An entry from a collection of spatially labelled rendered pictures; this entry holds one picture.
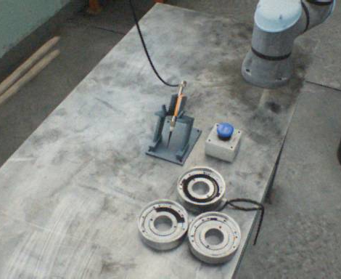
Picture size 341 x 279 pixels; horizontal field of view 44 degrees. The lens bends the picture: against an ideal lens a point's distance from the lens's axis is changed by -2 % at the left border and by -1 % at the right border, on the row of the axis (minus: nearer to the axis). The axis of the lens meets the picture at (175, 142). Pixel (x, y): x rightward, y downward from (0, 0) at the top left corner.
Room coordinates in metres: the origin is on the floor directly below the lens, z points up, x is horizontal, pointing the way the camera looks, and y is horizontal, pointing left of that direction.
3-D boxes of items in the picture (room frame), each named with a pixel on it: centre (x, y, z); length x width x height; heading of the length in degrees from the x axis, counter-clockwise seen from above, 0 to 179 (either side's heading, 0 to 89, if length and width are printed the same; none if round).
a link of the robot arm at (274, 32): (1.04, -0.28, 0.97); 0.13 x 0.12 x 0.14; 132
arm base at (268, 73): (1.04, -0.27, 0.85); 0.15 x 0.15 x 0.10
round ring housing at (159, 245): (0.49, 0.02, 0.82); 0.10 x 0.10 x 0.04
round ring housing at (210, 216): (0.46, -0.08, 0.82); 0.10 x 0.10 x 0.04
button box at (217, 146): (0.73, -0.12, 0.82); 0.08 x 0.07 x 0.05; 156
